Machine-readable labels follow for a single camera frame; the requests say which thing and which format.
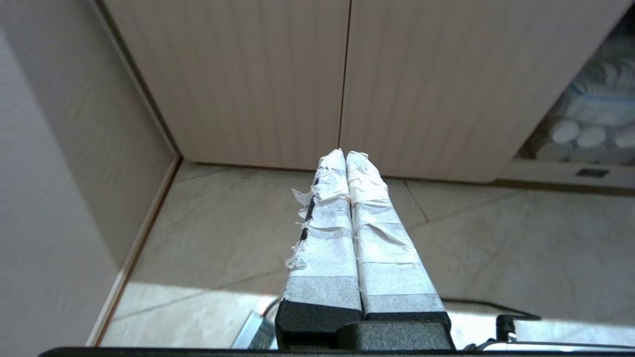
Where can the light wooden cabinet door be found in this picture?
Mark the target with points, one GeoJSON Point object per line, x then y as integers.
{"type": "Point", "coordinates": [238, 79]}
{"type": "Point", "coordinates": [446, 84]}

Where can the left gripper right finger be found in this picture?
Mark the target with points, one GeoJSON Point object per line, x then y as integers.
{"type": "Point", "coordinates": [392, 267]}

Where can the white cup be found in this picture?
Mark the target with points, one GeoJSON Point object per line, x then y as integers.
{"type": "Point", "coordinates": [591, 136]}
{"type": "Point", "coordinates": [626, 137]}
{"type": "Point", "coordinates": [564, 131]}

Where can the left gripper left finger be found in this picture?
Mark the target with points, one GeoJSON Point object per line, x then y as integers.
{"type": "Point", "coordinates": [325, 258]}

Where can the open wooden cabinet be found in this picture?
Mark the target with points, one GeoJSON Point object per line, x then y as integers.
{"type": "Point", "coordinates": [570, 171]}

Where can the light wooden side panel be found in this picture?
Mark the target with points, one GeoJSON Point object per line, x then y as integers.
{"type": "Point", "coordinates": [64, 163]}

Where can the stack of white plates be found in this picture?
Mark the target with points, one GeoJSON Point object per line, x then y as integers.
{"type": "Point", "coordinates": [603, 89]}

